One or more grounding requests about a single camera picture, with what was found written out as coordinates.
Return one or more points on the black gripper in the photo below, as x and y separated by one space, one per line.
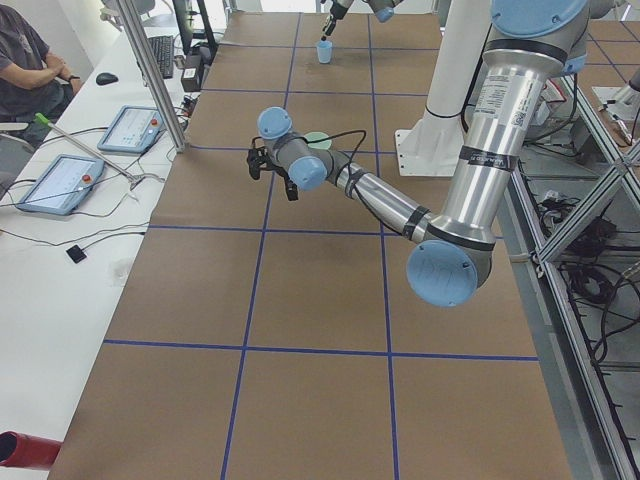
283 174
331 21

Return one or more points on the light blue plastic cup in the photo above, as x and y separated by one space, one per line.
324 51

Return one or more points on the mint green bowl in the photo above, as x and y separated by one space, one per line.
318 140

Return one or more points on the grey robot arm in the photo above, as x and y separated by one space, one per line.
382 9
529 42

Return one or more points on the black power adapter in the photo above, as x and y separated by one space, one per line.
192 73

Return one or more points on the green tipped metal rod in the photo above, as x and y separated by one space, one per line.
133 180

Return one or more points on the far blue teach pendant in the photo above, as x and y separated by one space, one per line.
133 131

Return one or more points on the blue teach pendant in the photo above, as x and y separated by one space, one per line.
63 186
133 131

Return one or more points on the black keyboard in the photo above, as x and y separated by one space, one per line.
162 48

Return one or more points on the white side table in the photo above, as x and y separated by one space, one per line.
54 313

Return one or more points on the black computer mouse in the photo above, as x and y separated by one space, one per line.
106 78

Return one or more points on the near blue teach pendant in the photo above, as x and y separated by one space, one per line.
63 186

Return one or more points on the small black square pad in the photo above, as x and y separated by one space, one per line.
76 254

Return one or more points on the seated person in grey shirt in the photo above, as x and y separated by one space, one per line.
33 79

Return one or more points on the red cylinder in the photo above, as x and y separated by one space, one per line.
19 450

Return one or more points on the aluminium frame post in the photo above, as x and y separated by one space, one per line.
143 53

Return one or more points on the aluminium frame rail structure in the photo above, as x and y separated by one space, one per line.
571 221

